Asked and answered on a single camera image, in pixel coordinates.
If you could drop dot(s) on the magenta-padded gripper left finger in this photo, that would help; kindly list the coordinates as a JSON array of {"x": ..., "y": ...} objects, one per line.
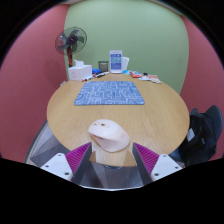
[{"x": 60, "y": 165}]

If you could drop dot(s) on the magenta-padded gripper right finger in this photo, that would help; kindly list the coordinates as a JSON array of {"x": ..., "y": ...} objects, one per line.
[{"x": 163, "y": 166}]

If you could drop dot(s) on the cream pink computer mouse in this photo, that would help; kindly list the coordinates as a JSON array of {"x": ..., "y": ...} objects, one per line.
[{"x": 108, "y": 135}]

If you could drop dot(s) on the blue patterned mouse pad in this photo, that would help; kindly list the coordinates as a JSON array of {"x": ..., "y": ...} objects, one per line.
[{"x": 110, "y": 93}]

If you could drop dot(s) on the black office chair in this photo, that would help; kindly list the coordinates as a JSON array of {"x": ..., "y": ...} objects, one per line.
[{"x": 201, "y": 136}]

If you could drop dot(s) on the white orange snack packet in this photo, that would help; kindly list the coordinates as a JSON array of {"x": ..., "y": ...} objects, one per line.
[{"x": 150, "y": 78}]

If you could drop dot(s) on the red capped whiteboard marker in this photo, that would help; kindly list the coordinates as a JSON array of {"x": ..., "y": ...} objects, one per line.
[{"x": 88, "y": 78}]

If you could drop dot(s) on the white tissue box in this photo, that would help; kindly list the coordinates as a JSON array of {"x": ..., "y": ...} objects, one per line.
[{"x": 79, "y": 72}]

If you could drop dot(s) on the black capped whiteboard marker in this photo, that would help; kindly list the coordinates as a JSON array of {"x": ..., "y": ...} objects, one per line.
[{"x": 102, "y": 74}]

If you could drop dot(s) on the blue whiteboard eraser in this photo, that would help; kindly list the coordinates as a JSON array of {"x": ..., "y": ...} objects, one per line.
[{"x": 96, "y": 71}]

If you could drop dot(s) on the light blue snack packet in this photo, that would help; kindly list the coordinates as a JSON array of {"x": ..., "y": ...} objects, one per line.
[{"x": 126, "y": 71}]

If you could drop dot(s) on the dark mesh pen cup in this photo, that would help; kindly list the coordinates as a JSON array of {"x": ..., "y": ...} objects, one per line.
[{"x": 103, "y": 66}]

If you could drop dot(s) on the white blue sign stand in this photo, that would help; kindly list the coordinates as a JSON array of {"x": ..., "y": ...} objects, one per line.
[{"x": 116, "y": 61}]

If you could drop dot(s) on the red black standing fan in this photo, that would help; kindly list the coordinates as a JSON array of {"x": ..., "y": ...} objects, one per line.
[{"x": 70, "y": 40}]

